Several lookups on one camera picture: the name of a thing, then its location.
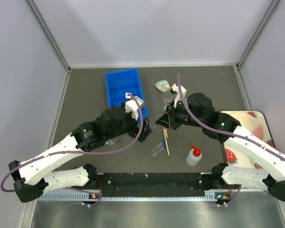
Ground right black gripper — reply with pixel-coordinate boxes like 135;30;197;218
156;99;205;130

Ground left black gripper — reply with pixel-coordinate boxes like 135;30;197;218
105;102;152;142

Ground blue compartment plastic bin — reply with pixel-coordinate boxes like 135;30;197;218
105;68;145;107

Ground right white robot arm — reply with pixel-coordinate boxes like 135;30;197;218
156;93;285;202

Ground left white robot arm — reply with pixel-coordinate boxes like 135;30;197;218
9;107;152;203

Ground wooden test tube clamp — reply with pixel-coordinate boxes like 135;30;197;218
163;127;170;156

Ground clear glass beaker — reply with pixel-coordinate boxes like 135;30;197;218
162;91;173;107

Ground small clear glass dish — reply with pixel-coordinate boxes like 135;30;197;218
105;138;118;147

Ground crumpled plastic bag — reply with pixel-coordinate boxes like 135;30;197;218
153;79;171;93

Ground wash bottle red nozzle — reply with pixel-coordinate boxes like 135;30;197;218
186;142;202;166

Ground pink round plate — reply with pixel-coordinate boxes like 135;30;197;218
228;111;264;140

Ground strawberry pattern tray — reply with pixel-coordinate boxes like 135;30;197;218
218;110;276;171

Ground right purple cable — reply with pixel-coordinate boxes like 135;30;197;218
177;73;285;207

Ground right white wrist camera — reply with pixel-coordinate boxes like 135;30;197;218
170;84;187;100

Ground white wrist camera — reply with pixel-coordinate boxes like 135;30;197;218
124;93;144;121
170;84;187;100

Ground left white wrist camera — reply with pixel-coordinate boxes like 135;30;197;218
124;93;144;121

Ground grey slotted cable duct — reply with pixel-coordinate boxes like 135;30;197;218
38;191;228;202

